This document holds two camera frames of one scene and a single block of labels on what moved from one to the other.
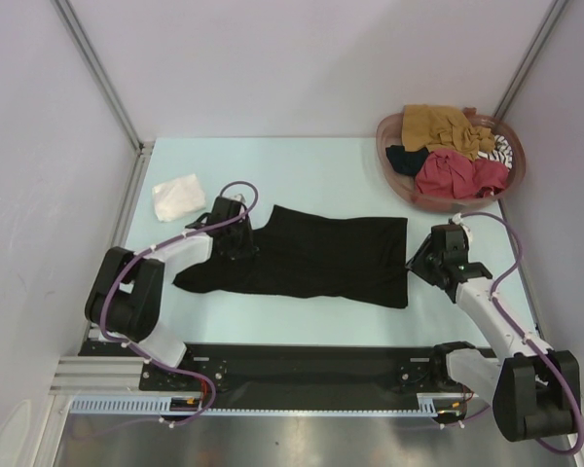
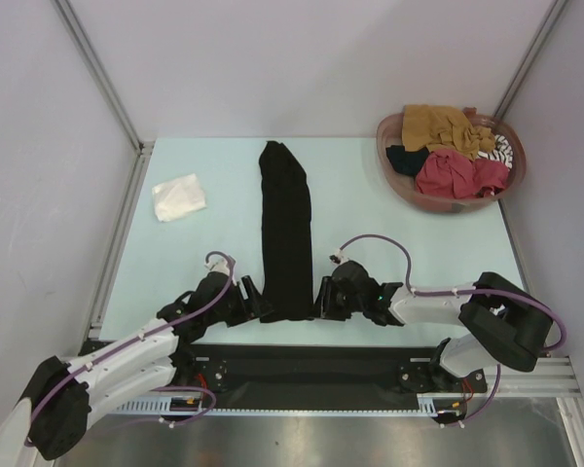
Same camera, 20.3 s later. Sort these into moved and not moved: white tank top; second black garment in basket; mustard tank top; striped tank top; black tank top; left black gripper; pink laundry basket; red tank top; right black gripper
Moved: black tank top; right black gripper; left black gripper
Not moved: red tank top; mustard tank top; white tank top; striped tank top; second black garment in basket; pink laundry basket
